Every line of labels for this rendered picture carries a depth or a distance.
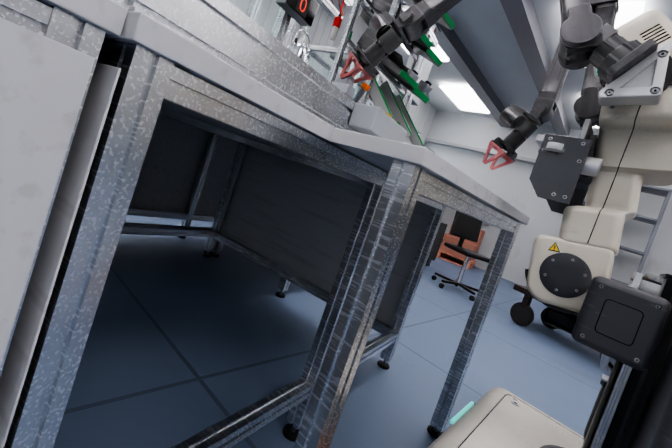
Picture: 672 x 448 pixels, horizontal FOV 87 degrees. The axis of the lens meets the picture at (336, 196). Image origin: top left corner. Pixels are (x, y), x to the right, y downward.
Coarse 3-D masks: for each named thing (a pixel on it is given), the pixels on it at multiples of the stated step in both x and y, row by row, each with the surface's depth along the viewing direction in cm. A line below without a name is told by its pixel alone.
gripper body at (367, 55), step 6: (378, 42) 105; (354, 48) 106; (360, 48) 107; (372, 48) 106; (378, 48) 105; (366, 54) 106; (372, 54) 106; (378, 54) 106; (384, 54) 107; (366, 60) 104; (372, 60) 107; (378, 60) 107; (372, 66) 108; (378, 72) 111
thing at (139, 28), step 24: (144, 24) 36; (168, 48) 39; (192, 48) 41; (192, 72) 43; (216, 72) 45; (240, 72) 48; (240, 96) 50; (264, 96) 53; (288, 120) 59; (312, 120) 63
